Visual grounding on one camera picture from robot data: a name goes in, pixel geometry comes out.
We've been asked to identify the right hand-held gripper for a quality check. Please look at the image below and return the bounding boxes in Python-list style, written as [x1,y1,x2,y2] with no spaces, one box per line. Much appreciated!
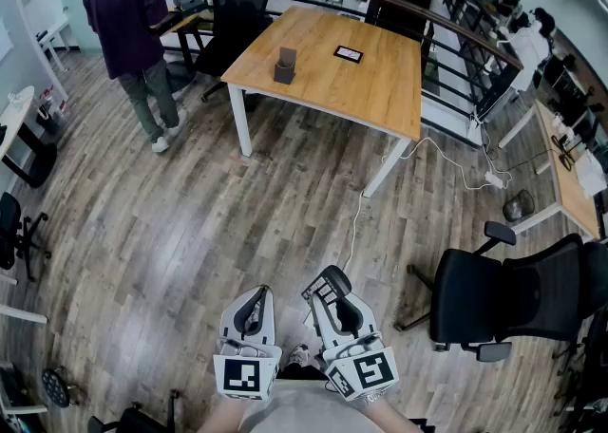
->
[308,292,399,403]

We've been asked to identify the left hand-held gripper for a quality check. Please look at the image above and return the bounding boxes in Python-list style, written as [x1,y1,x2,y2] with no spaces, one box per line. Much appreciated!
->
[212,285,284,403]

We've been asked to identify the dark grey box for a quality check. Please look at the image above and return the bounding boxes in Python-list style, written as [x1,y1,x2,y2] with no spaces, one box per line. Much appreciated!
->
[274,47,297,85]

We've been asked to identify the person's right forearm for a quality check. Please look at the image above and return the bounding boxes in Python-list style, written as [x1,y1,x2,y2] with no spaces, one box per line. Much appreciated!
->
[361,396,425,433]

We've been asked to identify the person's left forearm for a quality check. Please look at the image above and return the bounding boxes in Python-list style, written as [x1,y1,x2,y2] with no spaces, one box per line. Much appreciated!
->
[196,396,249,433]

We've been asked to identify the person's grey sneaker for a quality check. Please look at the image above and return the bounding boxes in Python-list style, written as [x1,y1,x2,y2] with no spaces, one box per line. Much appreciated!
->
[286,344,312,368]

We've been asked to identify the person's black trousers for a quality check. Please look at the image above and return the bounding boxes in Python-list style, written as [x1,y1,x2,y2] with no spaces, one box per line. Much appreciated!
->
[275,365,330,382]

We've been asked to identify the person's cream knitted top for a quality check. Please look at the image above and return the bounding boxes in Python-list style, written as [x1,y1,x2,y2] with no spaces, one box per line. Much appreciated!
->
[240,379,382,433]

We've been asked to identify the black office chair with armrests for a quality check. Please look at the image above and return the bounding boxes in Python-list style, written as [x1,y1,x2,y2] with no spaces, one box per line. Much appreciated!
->
[393,220,608,364]

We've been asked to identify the black round wheeled base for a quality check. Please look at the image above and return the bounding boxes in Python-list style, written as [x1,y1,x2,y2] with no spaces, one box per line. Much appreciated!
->
[41,367,80,409]

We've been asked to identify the wooden table with white legs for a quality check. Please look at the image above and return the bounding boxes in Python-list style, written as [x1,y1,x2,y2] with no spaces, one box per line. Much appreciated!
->
[220,6,424,199]

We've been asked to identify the black swivel chair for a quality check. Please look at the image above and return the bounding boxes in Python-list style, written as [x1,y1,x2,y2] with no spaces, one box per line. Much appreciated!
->
[0,191,52,281]

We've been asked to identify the round wooden table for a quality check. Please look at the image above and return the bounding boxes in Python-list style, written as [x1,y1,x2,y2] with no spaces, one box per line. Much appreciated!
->
[159,10,216,72]

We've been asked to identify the white desk with black leg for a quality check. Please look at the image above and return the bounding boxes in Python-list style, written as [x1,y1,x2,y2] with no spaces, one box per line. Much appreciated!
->
[0,85,59,189]

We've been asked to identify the black mesh office chair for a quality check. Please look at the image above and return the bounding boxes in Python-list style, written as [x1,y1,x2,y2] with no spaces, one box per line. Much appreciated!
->
[194,0,276,103]

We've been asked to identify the black hard case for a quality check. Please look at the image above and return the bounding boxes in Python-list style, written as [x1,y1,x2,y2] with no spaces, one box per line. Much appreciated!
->
[171,0,209,15]

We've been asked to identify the black railing with wooden handrail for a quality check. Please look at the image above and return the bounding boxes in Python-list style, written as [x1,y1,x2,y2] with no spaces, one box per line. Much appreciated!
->
[174,0,524,123]

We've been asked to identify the white power cable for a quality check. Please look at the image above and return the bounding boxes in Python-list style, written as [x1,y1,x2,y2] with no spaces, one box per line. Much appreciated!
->
[341,110,514,272]

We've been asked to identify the black wire waste bin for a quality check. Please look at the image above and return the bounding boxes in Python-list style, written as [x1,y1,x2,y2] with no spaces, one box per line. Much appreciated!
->
[502,189,536,223]

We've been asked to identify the wooden desk with white frame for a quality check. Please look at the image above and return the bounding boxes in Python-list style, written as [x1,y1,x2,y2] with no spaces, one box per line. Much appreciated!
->
[497,99,605,240]

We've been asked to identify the black picture frame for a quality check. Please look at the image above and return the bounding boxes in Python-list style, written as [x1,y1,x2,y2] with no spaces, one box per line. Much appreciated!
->
[332,45,365,65]

